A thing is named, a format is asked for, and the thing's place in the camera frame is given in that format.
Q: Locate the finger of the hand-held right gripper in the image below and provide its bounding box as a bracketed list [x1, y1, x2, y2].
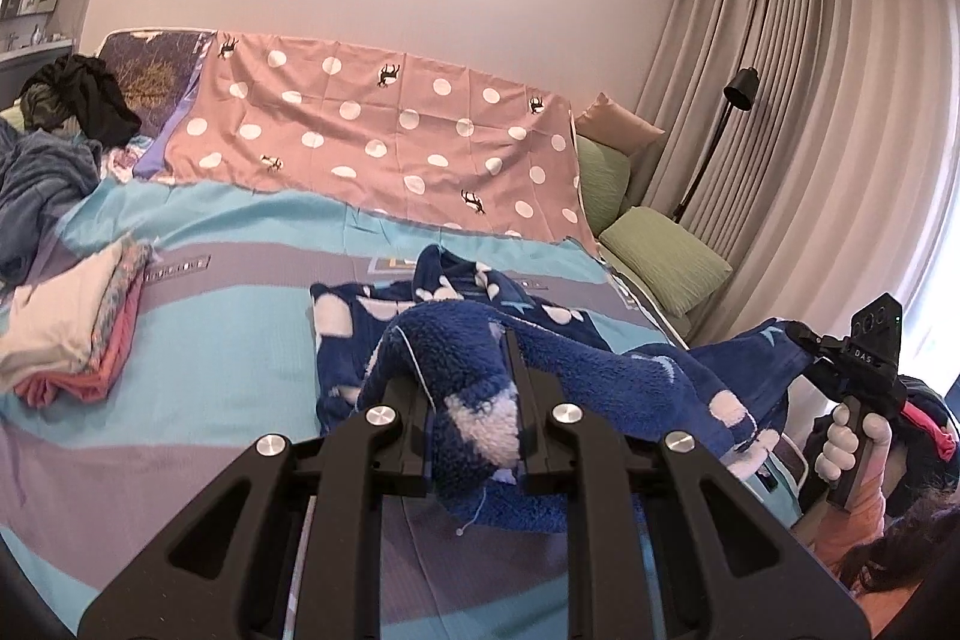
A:
[784, 319, 852, 401]

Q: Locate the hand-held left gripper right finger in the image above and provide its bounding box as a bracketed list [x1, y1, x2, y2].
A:
[504, 329, 871, 640]

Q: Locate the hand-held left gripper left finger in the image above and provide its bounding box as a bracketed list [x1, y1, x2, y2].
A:
[77, 377, 437, 640]

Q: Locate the blue fleece star print jacket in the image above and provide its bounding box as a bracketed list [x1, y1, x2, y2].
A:
[309, 244, 815, 536]

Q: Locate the person's right forearm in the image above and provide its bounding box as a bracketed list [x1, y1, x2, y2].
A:
[806, 475, 890, 581]

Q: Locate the folded clothes stack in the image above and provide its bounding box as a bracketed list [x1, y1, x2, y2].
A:
[0, 242, 125, 390]

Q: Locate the black clothes pile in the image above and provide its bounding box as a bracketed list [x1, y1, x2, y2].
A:
[19, 53, 143, 150]

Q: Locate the person's right hand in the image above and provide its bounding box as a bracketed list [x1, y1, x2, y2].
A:
[814, 401, 895, 487]

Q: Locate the dark garment with pink trim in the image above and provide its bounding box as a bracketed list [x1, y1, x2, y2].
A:
[892, 376, 960, 483]

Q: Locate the green pillow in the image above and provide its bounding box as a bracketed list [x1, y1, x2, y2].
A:
[574, 136, 632, 236]
[598, 206, 734, 319]

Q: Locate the person's dark hair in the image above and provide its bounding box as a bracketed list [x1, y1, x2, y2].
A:
[840, 482, 960, 611]

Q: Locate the teal and grey patterned bedsheet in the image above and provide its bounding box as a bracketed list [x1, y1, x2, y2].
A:
[0, 175, 803, 640]

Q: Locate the beige curtain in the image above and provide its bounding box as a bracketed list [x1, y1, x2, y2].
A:
[600, 0, 960, 401]

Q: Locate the black floor lamp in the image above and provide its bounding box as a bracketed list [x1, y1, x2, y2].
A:
[671, 68, 760, 225]

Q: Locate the beige pillow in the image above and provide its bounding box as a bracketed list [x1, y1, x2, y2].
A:
[576, 92, 667, 155]

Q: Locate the pink polka dot sheet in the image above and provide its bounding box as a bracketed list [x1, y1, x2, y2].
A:
[161, 31, 605, 259]

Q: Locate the colourful patterned folded garment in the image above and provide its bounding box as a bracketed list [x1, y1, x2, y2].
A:
[86, 235, 155, 378]

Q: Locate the pink folded garment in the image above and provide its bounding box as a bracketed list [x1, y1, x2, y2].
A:
[15, 287, 143, 405]

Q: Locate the purple printed cloth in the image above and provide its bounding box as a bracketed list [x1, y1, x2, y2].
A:
[97, 29, 218, 176]

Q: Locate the blue-grey blanket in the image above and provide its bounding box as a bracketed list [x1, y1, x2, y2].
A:
[0, 126, 106, 285]

